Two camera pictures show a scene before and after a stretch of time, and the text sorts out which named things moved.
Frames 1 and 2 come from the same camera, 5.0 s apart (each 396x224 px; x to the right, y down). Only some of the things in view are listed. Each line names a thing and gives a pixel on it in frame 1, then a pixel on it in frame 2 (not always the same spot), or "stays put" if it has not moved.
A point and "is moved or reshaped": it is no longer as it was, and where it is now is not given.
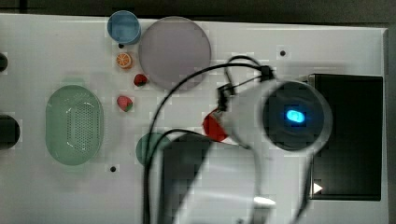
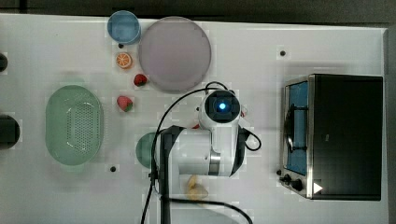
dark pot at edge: x=3 y=62 stays put
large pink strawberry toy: x=124 y=103 stays put
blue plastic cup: x=123 y=27 stays put
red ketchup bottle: x=213 y=129 is moved or reshaped
